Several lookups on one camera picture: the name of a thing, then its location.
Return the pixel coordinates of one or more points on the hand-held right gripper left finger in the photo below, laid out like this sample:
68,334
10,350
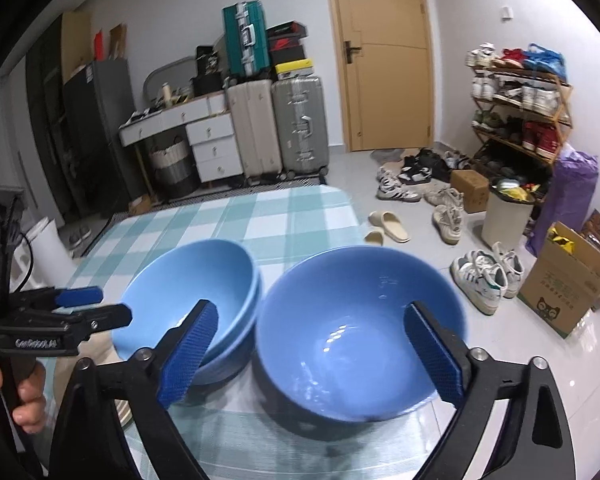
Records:
187,355

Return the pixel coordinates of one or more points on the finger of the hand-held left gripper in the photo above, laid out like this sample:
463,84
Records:
80,296
110,316

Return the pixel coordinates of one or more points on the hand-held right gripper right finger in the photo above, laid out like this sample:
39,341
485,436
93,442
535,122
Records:
435,355

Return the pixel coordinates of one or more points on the light blue bowl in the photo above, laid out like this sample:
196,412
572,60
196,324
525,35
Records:
180,285
230,355

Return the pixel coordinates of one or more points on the large deep blue bowl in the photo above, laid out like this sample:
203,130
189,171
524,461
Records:
340,340

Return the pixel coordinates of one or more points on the person's left hand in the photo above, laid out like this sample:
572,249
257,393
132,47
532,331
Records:
32,400

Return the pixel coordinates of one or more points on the white electric kettle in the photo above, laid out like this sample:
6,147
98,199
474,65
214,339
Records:
45,255

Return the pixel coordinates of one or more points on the white green sneaker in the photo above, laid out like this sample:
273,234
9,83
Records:
511,267
480,285

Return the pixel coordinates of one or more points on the beige sneaker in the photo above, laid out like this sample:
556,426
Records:
447,225
447,195

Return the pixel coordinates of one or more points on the beige slipper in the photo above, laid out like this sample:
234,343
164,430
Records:
392,225
374,237

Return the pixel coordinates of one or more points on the printed cardboard box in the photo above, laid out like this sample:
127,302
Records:
555,295

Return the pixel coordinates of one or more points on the white trash bin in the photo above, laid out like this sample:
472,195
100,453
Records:
505,220

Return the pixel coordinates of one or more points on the woven laundry basket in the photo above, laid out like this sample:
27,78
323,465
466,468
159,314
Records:
172,170

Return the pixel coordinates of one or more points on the striped floor mat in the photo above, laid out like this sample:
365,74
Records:
220,192

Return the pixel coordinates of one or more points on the dark grey fridge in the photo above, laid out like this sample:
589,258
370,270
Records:
105,130

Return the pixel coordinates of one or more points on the small brown cardboard box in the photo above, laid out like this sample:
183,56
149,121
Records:
470,190

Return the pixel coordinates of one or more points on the teal checked tablecloth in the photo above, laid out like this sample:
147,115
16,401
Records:
280,210

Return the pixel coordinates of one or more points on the pile of mixed sneakers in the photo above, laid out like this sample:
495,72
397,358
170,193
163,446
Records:
410,175

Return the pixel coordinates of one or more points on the black cabinet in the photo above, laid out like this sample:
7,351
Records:
47,110

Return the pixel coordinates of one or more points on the grey door mat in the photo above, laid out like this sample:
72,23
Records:
387,156

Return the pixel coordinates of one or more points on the white desk with drawers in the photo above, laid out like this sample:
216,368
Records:
205,130

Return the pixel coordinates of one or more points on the purple bag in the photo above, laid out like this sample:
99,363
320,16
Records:
575,190

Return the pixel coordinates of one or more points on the cream bottle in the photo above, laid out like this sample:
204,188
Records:
167,95

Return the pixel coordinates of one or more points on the beige suitcase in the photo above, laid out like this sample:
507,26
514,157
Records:
252,130

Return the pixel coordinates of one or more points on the oval mirror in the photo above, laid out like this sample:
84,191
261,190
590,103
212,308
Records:
172,75

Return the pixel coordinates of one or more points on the black storage box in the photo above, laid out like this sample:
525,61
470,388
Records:
209,85

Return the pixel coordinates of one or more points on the brown wooden board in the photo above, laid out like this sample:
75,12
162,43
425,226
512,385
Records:
76,45

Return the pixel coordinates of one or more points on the silver suitcase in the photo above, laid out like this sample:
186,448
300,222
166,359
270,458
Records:
300,125

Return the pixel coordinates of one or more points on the black printed box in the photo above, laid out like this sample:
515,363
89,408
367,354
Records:
207,62

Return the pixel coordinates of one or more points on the rows of racked shoes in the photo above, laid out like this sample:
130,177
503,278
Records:
520,95

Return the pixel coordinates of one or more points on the wooden door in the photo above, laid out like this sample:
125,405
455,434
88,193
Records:
385,85

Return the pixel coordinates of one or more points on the wooden shoe rack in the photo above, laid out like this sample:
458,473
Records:
565,105

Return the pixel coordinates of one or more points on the yellow black shoe box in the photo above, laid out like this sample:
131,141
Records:
294,70

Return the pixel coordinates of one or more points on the teal suitcase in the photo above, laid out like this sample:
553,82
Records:
245,40

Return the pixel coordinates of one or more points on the blue plastic bag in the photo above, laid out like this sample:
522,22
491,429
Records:
545,60

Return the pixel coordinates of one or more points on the plain black shoe box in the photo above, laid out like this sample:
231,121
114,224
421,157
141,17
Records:
289,55

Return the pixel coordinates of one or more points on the black red shoe box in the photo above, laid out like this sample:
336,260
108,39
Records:
286,35

